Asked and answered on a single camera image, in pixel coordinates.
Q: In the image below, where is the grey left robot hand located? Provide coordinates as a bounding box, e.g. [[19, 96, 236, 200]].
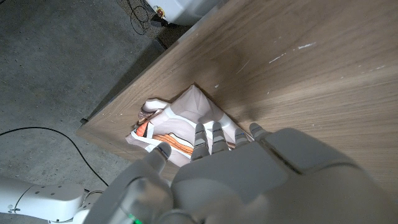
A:
[[82, 122, 398, 224]]

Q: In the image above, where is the beige orange patterned cloth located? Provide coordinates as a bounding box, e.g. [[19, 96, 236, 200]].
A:
[[125, 84, 254, 168]]

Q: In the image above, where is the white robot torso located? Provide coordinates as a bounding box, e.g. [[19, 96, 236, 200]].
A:
[[146, 0, 224, 26]]

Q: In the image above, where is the looped thin black cable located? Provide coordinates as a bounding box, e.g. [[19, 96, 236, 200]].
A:
[[126, 0, 150, 35]]

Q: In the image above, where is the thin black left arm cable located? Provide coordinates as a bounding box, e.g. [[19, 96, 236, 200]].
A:
[[0, 126, 109, 187]]

